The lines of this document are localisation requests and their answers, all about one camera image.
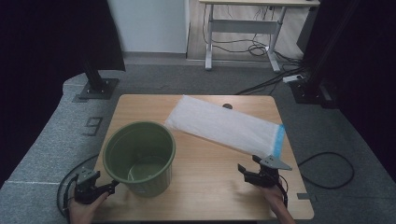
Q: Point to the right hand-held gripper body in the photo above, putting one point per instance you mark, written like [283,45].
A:
[264,179]

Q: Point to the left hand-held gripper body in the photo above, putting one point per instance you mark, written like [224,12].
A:
[85,191]

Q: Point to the white trash bag blue edge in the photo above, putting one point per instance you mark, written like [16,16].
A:
[224,124]

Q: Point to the green plastic trash bin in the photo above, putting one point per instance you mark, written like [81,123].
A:
[140,149]

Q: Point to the person's right hand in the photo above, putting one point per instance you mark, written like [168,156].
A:
[275,197]

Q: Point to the person's left hand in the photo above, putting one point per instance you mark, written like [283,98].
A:
[82,213]

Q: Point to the dark round table grommet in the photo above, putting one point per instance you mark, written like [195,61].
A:
[227,106]

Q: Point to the white power strip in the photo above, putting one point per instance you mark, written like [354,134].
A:
[292,78]

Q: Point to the black metal stand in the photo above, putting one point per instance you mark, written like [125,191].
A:
[311,87]
[98,85]

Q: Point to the white-legged wooden desk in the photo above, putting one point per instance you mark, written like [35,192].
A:
[243,26]

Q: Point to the dark curtain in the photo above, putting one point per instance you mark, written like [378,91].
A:
[46,46]
[367,62]

